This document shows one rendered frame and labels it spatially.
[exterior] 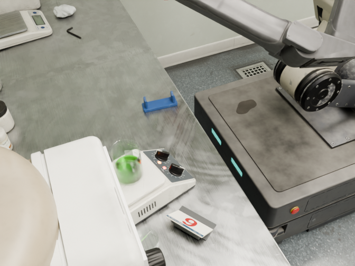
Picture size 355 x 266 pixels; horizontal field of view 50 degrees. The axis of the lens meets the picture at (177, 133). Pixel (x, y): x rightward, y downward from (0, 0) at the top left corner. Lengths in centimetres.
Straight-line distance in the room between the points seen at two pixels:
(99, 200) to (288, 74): 134
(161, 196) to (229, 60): 183
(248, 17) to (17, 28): 95
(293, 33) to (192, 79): 169
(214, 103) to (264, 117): 23
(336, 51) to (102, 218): 68
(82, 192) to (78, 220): 1
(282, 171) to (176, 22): 127
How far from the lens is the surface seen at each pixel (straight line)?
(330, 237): 178
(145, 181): 81
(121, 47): 136
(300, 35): 75
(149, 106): 109
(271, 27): 77
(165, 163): 88
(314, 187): 145
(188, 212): 86
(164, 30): 238
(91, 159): 18
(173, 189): 84
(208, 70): 247
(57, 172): 18
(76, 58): 134
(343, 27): 82
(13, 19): 157
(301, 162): 150
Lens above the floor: 148
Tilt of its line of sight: 46 degrees down
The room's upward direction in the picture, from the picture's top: 3 degrees counter-clockwise
